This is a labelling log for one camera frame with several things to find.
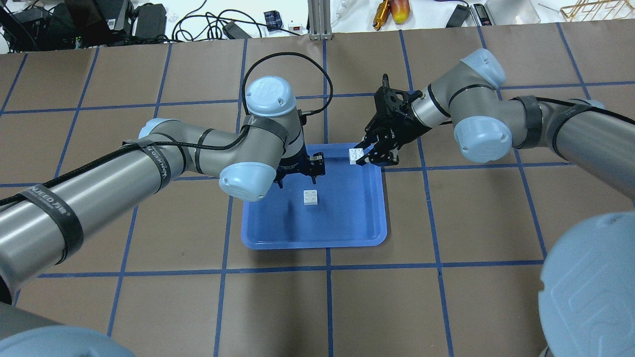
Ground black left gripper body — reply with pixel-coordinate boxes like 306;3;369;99
273;149;310;189

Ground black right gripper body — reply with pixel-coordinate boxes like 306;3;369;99
365;74;422;166

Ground white block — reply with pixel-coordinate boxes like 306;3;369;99
348;147;365;165
303;189;319;206

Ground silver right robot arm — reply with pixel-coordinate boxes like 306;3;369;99
349;48;635;357

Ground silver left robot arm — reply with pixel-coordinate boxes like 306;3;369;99
1;75;325;357

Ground blue plastic tray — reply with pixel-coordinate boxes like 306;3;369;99
241;144;387;249

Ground brass cylinder tool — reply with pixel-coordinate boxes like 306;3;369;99
372;0;390;30

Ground red yellow mango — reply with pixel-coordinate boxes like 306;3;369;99
389;0;411;25

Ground black power adapter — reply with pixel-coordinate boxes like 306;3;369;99
446;4;469;28

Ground small blue device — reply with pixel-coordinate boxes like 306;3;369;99
263;10;283;32

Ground black flat power brick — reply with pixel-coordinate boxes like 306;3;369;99
134;3;167;39

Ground aluminium frame post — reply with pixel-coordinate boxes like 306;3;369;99
307;0;333;41

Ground gold wire rack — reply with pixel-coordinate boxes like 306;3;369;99
559;0;635;22

